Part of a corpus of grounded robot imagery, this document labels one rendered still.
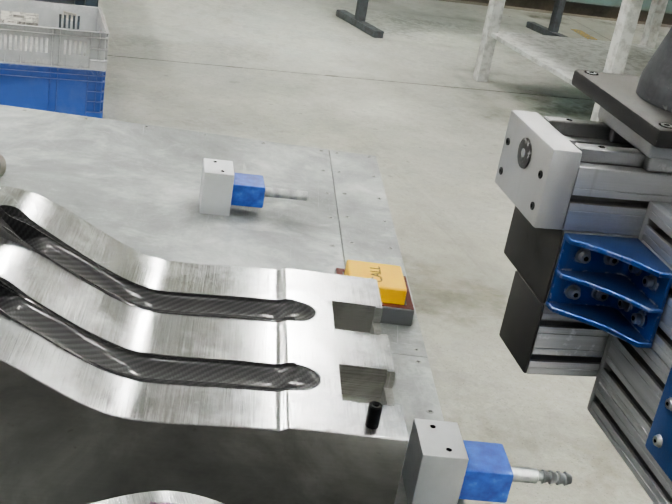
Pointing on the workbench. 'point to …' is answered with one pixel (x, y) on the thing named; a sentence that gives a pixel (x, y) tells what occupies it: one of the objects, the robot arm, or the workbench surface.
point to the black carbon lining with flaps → (269, 380)
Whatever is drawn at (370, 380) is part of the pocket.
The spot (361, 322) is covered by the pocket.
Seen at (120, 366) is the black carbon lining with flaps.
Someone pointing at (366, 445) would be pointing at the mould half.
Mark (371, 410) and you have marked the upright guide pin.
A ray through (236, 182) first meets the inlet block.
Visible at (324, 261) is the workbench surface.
